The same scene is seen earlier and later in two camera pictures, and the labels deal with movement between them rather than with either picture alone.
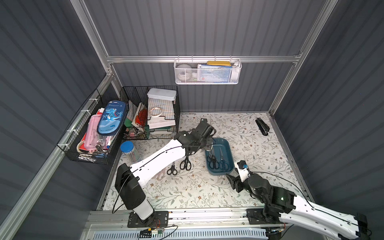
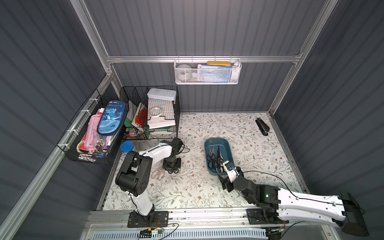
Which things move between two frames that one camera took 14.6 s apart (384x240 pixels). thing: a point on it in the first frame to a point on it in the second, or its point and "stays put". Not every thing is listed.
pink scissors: [160, 175] stays put
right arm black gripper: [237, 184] to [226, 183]
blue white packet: [214, 73] stays put
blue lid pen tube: [127, 147] stays put
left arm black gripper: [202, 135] to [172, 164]
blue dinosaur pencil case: [110, 117] stays put
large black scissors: [185, 164] to [218, 162]
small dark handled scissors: [172, 170] stays put
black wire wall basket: [92, 136] stays put
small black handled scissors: [211, 159] stays put
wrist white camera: [243, 170] to [232, 173]
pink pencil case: [92, 134] stays put
